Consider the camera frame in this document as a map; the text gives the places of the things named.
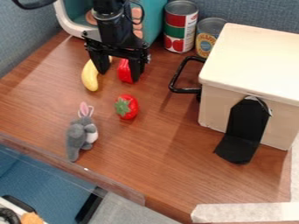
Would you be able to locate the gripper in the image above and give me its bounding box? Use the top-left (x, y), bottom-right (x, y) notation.
top-left (81, 17), bottom-right (152, 83)

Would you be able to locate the gray plush rabbit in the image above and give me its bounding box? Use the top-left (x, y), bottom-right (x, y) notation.
top-left (64, 101), bottom-right (101, 164)

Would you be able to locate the red toy pepper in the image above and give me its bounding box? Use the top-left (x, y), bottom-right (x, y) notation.
top-left (116, 58), bottom-right (136, 85)

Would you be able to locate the yellow toy banana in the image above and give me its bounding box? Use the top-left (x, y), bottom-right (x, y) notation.
top-left (80, 56), bottom-right (115, 93)

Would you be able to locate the red toy strawberry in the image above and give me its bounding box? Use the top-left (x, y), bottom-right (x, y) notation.
top-left (113, 94), bottom-right (141, 121)

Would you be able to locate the teal white toy appliance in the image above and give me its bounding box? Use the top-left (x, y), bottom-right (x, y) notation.
top-left (52, 0), bottom-right (170, 46)

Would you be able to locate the red green white can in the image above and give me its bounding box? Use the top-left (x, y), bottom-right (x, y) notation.
top-left (162, 0), bottom-right (200, 54)

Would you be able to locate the yellow blue can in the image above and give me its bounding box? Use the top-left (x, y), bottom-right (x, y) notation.
top-left (193, 17), bottom-right (228, 60)

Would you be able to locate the cream cabinet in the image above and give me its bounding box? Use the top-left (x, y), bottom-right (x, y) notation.
top-left (196, 22), bottom-right (299, 152)

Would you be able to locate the black flap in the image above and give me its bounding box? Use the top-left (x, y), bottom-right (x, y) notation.
top-left (212, 95), bottom-right (275, 165)

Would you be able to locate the white board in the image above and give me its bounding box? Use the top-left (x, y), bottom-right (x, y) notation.
top-left (189, 201), bottom-right (299, 224)

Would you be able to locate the black cable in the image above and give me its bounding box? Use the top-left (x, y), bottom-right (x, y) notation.
top-left (10, 0), bottom-right (59, 11)

